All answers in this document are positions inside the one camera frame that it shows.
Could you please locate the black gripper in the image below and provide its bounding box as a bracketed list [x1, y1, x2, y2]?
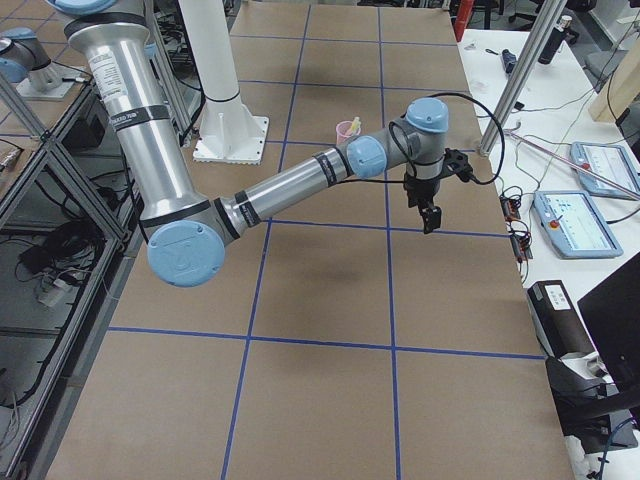
[403, 173, 442, 234]

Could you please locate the yellow highlighter pen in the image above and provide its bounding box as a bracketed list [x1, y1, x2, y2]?
[349, 116, 361, 135]

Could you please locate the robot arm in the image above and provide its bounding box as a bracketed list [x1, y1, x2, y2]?
[54, 1, 449, 287]

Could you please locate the pink mesh pen holder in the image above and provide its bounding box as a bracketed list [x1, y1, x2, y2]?
[335, 117, 361, 145]

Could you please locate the near teach pendant tablet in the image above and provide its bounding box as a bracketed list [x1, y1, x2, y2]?
[533, 190, 624, 259]

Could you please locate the teach pendant tablet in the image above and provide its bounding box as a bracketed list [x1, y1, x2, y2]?
[569, 142, 639, 200]
[533, 190, 624, 259]

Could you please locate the black cardboard box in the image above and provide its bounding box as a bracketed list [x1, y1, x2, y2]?
[527, 280, 595, 359]

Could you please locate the far teach pendant tablet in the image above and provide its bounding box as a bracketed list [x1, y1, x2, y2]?
[569, 142, 639, 200]

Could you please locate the black water bottle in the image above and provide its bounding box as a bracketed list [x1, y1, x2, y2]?
[538, 15, 573, 65]

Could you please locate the black monitor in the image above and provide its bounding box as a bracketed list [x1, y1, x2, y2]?
[578, 254, 639, 389]

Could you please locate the grey office chair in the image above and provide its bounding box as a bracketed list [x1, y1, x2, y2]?
[584, 49, 628, 92]

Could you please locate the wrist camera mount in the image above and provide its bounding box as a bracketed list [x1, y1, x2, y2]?
[441, 148, 475, 183]

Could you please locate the right robot cable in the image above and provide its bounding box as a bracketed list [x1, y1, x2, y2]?
[387, 92, 507, 186]

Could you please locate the aluminium frame post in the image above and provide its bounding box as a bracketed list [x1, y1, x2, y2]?
[478, 0, 567, 157]

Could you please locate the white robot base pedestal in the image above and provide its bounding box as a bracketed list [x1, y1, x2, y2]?
[179, 0, 269, 165]

